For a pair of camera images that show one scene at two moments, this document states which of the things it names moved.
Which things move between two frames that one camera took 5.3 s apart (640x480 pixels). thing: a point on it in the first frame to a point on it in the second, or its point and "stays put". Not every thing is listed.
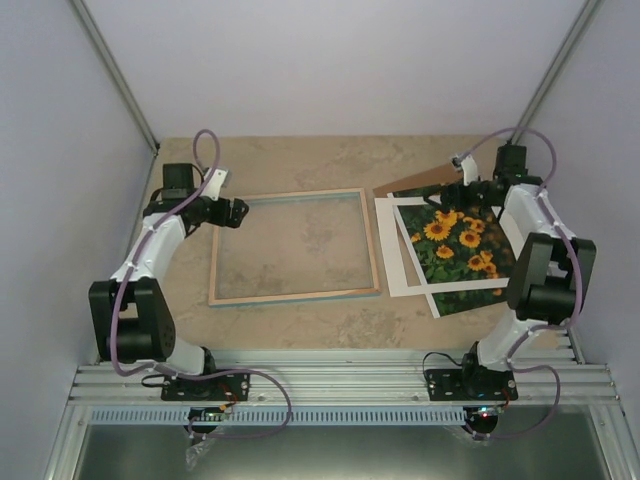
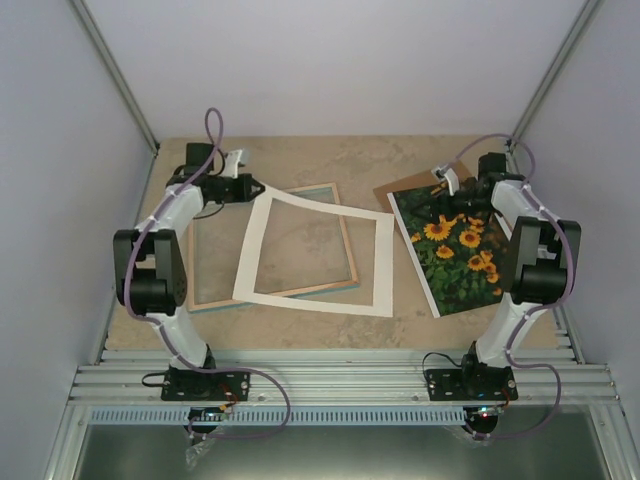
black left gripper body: (218, 217) to (231, 195)
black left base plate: (216, 388) stays put
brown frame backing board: (445, 174) stays put
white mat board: (393, 252) to (249, 257)
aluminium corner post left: (112, 65) stays put
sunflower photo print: (460, 246) stays put
